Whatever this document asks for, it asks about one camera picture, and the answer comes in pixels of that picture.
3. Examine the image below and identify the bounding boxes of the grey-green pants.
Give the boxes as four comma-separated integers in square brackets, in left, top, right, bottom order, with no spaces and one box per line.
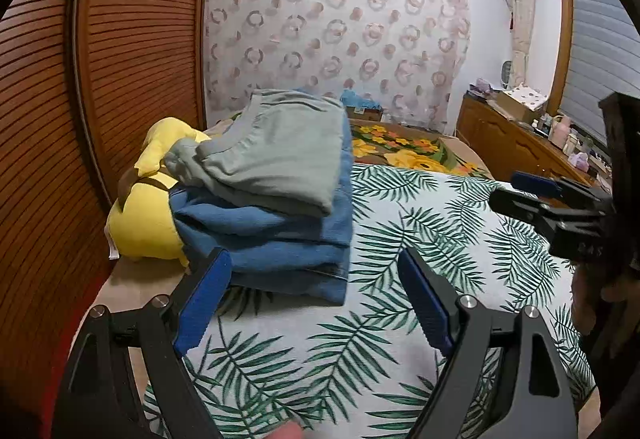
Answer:
[164,90,346,217]

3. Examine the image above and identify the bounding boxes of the person's right hand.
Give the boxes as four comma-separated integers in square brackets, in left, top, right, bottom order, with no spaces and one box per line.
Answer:
[572,263,639,358]

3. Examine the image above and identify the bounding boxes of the purple plush on cabinet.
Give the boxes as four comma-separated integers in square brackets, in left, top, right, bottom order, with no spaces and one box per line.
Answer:
[568,152,589,173]

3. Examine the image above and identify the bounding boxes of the pink thermos bottle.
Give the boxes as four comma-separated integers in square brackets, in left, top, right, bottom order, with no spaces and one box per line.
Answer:
[548,115,572,150]

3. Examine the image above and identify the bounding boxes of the wooden sideboard cabinet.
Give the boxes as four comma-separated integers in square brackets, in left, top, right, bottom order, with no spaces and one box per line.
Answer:
[456,94,599,186]

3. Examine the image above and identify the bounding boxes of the dotted box on cabinet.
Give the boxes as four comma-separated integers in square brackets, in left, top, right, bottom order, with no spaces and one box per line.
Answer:
[496,84,547,124]

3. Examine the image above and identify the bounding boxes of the grey window blind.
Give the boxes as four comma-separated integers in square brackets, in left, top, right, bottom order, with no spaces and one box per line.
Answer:
[560,0,640,143]

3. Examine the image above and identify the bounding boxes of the yellow plush toy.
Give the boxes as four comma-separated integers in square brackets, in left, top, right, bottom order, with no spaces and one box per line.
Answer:
[104,117,208,268]

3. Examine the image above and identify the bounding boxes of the palm leaf bed sheet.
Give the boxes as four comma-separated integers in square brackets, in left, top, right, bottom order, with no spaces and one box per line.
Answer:
[184,165,594,438]

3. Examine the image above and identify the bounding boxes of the floral blanket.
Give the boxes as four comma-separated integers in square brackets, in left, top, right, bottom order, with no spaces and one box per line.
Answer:
[204,110,494,180]

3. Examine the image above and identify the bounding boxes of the cardboard box with blue cloth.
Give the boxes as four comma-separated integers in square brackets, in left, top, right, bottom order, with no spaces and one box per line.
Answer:
[340,89,383,121]

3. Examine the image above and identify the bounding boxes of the folded blue jeans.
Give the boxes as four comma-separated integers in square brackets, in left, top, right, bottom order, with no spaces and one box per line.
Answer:
[168,88,356,306]

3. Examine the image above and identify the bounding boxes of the patterned lace curtain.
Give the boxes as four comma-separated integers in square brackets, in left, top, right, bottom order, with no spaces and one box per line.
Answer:
[203,0,471,132]

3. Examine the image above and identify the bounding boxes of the wooden louvered wardrobe door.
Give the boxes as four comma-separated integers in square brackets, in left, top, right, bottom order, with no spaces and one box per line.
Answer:
[1,0,205,437]

